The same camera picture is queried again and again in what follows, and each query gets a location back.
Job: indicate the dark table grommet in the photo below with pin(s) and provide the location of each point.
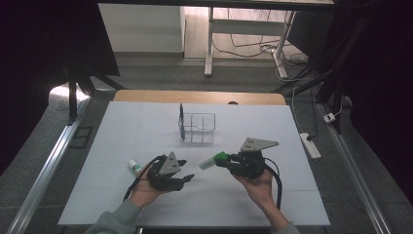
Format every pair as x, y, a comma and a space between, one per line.
232, 103

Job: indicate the white metal desk frame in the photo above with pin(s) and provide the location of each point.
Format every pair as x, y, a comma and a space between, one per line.
246, 26

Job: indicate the small white plug adapter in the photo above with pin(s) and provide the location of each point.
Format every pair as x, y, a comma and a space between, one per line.
329, 117

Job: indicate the wooden table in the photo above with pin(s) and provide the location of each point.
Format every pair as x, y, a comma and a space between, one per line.
195, 97

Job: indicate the person's left hand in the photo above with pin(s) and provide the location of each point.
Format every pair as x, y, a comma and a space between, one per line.
144, 193

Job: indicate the black metal stand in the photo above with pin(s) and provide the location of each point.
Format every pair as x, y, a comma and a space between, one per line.
328, 87
73, 97

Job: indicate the aluminium floor rail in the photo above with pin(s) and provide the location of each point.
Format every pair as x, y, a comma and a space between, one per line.
354, 175
45, 169

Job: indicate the green and white glue stick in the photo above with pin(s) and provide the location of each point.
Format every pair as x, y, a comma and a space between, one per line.
133, 165

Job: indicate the white table mat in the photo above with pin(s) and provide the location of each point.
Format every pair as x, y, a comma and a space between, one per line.
207, 201

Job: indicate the clear plastic organizer box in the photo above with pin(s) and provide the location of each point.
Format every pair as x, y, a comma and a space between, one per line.
203, 131

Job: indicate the green highlighter marker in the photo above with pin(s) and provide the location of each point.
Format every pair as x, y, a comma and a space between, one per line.
211, 161

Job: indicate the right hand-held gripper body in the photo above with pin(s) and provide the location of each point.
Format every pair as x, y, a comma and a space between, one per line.
248, 164

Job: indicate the white power strip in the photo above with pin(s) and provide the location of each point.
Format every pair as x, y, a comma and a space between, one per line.
310, 146

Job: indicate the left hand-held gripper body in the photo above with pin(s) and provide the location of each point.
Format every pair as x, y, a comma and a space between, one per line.
167, 177

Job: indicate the person's right hand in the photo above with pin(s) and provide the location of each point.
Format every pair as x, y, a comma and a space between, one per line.
259, 190

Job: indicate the black floor plate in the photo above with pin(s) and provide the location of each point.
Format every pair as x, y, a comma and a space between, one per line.
81, 137

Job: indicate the dark curtain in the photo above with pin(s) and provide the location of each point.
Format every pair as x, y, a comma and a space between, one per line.
32, 65
383, 81

